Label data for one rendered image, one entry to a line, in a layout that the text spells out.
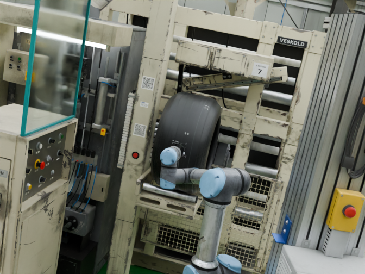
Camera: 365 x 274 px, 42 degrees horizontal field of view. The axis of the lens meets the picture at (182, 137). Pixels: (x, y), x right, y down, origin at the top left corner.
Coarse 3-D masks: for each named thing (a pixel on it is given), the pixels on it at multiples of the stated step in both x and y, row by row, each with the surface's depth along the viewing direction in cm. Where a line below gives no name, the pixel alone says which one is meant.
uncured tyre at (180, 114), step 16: (176, 96) 276; (192, 96) 278; (176, 112) 266; (192, 112) 266; (208, 112) 267; (160, 128) 265; (176, 128) 262; (192, 128) 261; (208, 128) 263; (160, 144) 263; (192, 144) 259; (208, 144) 263; (160, 160) 265; (192, 160) 260; (208, 160) 307; (192, 192) 280
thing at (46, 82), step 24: (48, 0) 207; (72, 0) 230; (48, 24) 212; (72, 24) 236; (48, 48) 217; (72, 48) 243; (48, 72) 223; (72, 72) 249; (24, 96) 208; (48, 96) 229; (72, 96) 256; (24, 120) 211; (48, 120) 235
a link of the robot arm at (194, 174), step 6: (192, 168) 231; (186, 174) 225; (192, 174) 223; (198, 174) 219; (246, 174) 193; (186, 180) 226; (192, 180) 224; (198, 180) 219; (246, 180) 192; (246, 186) 192
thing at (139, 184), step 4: (144, 172) 296; (148, 172) 297; (144, 176) 289; (148, 176) 298; (136, 180) 281; (140, 180) 280; (144, 180) 290; (148, 180) 301; (136, 184) 281; (140, 184) 281; (136, 188) 281; (140, 188) 283; (136, 192) 282; (140, 192) 283
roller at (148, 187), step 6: (144, 186) 284; (150, 186) 284; (156, 186) 284; (156, 192) 284; (162, 192) 282; (168, 192) 282; (174, 192) 281; (180, 192) 282; (180, 198) 281; (186, 198) 280; (192, 198) 279
